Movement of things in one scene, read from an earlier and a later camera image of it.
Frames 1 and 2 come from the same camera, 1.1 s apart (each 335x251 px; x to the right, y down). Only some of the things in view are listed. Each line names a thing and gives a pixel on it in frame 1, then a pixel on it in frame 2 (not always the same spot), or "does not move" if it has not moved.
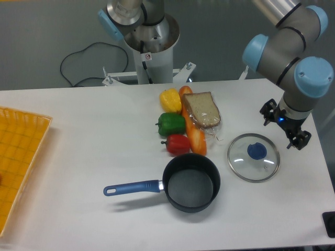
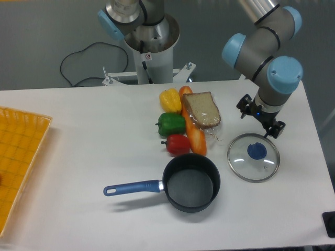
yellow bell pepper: [170, 100] does not move
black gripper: [290, 126] -> [265, 117]
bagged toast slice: [205, 113] does not move
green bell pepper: [171, 123] does not move
